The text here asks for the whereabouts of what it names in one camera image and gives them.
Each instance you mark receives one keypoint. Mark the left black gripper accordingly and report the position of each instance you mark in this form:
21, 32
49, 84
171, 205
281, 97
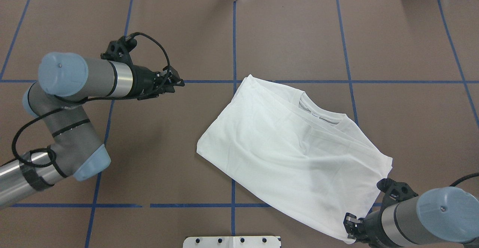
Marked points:
143, 80

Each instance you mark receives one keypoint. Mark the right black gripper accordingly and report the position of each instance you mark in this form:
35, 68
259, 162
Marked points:
371, 225

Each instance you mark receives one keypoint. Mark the white long-sleeve printed shirt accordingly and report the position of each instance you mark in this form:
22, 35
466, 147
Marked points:
309, 163

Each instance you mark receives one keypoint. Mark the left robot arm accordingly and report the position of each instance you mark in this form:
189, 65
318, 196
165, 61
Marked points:
67, 81

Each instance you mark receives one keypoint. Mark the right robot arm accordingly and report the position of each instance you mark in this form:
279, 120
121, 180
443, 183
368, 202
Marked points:
442, 215

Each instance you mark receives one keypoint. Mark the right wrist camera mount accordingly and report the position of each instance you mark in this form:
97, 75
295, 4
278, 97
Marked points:
394, 191

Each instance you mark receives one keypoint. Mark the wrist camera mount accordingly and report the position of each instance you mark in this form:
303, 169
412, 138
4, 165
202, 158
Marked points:
394, 191
119, 50

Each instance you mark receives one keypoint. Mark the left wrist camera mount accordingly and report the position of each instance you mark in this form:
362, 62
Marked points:
119, 50

